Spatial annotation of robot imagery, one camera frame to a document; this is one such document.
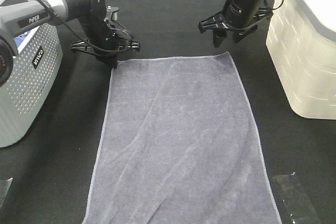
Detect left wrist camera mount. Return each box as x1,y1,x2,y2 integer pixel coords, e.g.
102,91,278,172
107,6,120,21

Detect clear tape strip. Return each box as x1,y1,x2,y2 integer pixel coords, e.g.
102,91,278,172
0,178,13,208
272,172,322,223

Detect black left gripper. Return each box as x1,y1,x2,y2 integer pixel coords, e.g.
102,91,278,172
70,28,141,69

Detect cream storage bin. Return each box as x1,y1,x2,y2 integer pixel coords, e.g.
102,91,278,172
266,0,335,120

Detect clear tape strip right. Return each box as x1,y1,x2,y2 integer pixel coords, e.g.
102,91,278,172
272,172,322,223

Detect grey towel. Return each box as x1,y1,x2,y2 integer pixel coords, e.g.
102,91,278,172
83,52,281,223

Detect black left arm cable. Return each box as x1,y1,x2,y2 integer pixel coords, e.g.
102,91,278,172
0,0,132,54

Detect grey perforated laundry basket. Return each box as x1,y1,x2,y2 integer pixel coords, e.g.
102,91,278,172
0,0,64,148

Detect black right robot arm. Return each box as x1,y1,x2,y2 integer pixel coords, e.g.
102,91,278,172
198,0,275,48

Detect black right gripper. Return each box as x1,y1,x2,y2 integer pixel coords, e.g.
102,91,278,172
198,11,273,48

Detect black table mat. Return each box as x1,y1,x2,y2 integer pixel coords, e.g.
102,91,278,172
1,0,335,223

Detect blue towel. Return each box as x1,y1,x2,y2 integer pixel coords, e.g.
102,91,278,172
14,31,30,47

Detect clear tape strip left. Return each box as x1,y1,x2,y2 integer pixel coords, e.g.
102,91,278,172
0,178,13,208

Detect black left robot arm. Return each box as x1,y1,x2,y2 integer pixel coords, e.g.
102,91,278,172
1,0,141,84

